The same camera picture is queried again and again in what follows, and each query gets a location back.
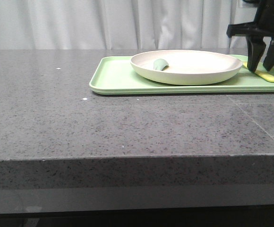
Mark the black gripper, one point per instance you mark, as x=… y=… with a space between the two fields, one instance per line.
x=262 y=26

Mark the yellow plastic fork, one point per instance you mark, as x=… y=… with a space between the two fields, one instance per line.
x=264 y=75

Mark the cream round plate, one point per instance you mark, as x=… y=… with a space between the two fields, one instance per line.
x=187 y=67

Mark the mint green spoon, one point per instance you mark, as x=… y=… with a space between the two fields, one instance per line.
x=160 y=64

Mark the light green tray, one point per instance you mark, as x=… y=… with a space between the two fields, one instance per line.
x=115 y=76

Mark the grey curtain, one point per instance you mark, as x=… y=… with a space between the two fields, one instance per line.
x=121 y=24

